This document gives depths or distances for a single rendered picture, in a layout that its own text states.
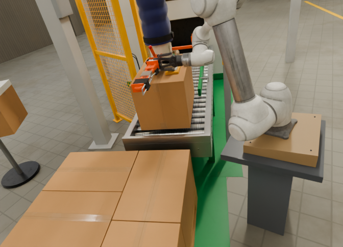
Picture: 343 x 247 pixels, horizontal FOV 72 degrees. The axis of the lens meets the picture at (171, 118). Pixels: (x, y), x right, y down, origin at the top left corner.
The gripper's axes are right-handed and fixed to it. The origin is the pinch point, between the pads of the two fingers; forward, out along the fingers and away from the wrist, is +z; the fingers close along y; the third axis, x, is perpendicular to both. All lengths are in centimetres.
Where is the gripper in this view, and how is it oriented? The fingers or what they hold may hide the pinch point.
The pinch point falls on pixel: (153, 63)
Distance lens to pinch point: 168.7
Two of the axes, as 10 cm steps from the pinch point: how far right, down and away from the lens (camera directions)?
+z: -9.7, 0.6, 2.2
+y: 1.7, 8.4, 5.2
